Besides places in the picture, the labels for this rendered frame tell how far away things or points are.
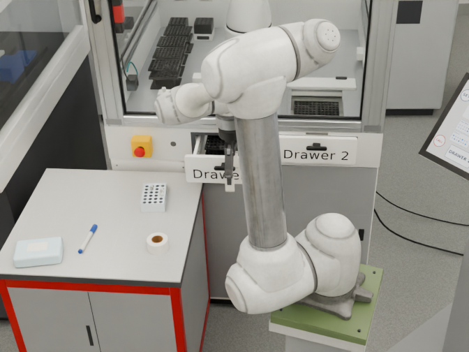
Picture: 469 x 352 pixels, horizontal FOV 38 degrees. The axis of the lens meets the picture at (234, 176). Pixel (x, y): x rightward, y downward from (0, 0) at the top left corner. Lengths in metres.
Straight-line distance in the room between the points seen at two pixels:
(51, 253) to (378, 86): 1.22
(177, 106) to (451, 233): 1.97
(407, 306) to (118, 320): 1.39
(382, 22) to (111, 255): 1.16
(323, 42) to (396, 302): 1.85
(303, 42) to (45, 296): 1.26
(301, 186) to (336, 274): 0.80
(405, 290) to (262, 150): 1.77
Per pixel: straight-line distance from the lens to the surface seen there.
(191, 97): 1.94
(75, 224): 2.42
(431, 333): 3.03
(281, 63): 1.50
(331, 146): 2.48
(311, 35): 1.53
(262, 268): 1.74
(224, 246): 2.83
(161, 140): 2.55
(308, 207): 2.67
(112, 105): 2.52
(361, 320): 1.99
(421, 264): 3.38
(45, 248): 2.28
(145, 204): 2.39
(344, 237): 1.83
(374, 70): 2.36
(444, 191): 3.86
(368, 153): 2.53
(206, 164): 2.38
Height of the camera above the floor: 2.25
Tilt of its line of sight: 36 degrees down
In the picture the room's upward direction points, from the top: 2 degrees counter-clockwise
